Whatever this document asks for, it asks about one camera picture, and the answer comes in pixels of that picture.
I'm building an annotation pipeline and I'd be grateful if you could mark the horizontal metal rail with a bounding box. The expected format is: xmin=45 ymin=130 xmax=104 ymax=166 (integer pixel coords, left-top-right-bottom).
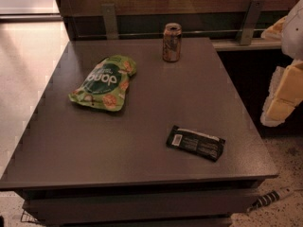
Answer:
xmin=75 ymin=27 xmax=269 ymax=39

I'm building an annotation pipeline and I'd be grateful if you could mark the dark cabinet drawer front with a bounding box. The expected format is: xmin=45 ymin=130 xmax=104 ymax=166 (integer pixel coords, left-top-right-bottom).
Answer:
xmin=24 ymin=189 xmax=258 ymax=225

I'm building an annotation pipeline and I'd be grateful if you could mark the striped black white cable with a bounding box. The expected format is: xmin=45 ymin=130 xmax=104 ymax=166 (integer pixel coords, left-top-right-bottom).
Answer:
xmin=246 ymin=186 xmax=296 ymax=213

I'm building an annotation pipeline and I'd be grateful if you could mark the right metal bracket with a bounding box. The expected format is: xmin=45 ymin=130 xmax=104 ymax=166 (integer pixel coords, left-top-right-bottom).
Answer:
xmin=236 ymin=0 xmax=265 ymax=46

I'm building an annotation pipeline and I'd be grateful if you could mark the orange soda can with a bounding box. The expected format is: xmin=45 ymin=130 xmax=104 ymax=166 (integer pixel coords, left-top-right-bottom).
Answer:
xmin=163 ymin=23 xmax=182 ymax=62

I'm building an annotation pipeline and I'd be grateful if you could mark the wire rack corner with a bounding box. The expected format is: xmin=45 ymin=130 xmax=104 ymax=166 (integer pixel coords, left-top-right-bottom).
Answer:
xmin=20 ymin=211 xmax=39 ymax=224

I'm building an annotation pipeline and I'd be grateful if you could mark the black rxbar chocolate wrapper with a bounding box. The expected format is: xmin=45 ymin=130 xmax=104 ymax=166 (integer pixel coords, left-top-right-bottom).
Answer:
xmin=166 ymin=126 xmax=225 ymax=162

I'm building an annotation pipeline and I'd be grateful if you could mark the metal bracket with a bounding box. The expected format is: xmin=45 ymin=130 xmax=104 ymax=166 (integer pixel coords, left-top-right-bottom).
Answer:
xmin=236 ymin=0 xmax=265 ymax=46
xmin=101 ymin=4 xmax=119 ymax=40

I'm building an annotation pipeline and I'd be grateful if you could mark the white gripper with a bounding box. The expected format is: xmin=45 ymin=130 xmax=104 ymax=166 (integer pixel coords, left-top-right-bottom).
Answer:
xmin=260 ymin=0 xmax=303 ymax=127

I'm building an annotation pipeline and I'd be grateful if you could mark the green snack bag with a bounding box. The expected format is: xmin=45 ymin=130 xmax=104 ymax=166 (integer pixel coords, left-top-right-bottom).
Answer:
xmin=68 ymin=55 xmax=136 ymax=112

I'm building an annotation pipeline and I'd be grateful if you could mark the left metal bracket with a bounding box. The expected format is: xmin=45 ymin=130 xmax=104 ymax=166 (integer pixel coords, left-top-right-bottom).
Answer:
xmin=101 ymin=4 xmax=119 ymax=40

